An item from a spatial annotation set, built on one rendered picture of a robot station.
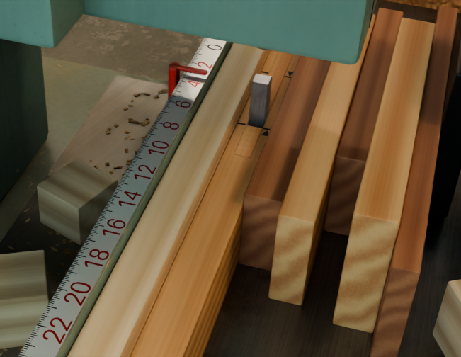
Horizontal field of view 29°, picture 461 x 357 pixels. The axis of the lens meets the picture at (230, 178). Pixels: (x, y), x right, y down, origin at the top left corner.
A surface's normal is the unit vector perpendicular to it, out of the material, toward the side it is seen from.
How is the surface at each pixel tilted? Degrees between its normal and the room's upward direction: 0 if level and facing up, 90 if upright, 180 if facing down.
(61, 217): 90
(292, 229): 90
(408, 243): 0
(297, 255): 90
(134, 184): 0
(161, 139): 0
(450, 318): 90
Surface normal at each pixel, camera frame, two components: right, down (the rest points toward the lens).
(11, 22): -0.26, 0.60
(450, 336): -0.96, 0.12
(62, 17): 0.96, 0.21
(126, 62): 0.06, -0.77
